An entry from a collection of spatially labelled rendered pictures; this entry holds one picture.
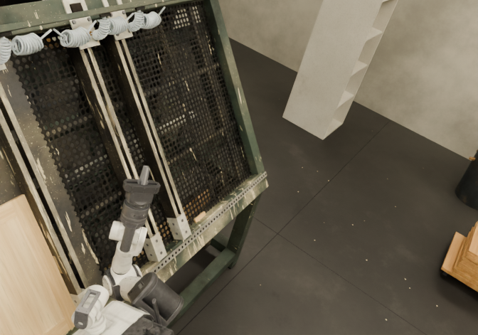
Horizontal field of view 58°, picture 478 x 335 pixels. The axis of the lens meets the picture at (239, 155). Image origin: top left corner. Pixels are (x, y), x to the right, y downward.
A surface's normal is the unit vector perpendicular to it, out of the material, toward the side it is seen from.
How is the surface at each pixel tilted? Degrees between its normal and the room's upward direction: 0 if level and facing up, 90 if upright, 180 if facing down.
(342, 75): 90
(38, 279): 56
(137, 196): 78
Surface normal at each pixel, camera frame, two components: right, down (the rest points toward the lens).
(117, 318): -0.10, -0.91
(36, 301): 0.80, -0.04
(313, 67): -0.56, 0.37
